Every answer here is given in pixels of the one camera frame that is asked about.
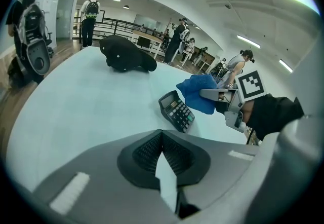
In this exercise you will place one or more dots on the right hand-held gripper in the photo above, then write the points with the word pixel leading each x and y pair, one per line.
pixel 250 86

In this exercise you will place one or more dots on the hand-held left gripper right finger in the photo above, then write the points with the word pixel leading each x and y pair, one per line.
pixel 222 167

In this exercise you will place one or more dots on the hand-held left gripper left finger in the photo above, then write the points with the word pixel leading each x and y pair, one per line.
pixel 101 167

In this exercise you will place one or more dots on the blue cloth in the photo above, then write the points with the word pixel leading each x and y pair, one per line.
pixel 197 93

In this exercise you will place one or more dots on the black calculator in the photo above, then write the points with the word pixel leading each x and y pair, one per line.
pixel 177 112

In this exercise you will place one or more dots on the grey shell backpack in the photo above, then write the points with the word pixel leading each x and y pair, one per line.
pixel 184 40
pixel 35 48

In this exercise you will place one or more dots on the light blue tablecloth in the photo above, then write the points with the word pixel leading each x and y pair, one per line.
pixel 76 106

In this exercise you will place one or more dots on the wooden top white table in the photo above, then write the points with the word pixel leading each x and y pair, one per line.
pixel 146 34

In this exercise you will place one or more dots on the black cap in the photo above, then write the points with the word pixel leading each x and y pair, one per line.
pixel 124 53

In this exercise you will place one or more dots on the black metal railing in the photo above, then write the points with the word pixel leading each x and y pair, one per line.
pixel 115 25

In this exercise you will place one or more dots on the black office chair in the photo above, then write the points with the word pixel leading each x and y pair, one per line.
pixel 49 40

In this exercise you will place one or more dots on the green black backpack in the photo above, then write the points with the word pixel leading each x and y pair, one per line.
pixel 91 10

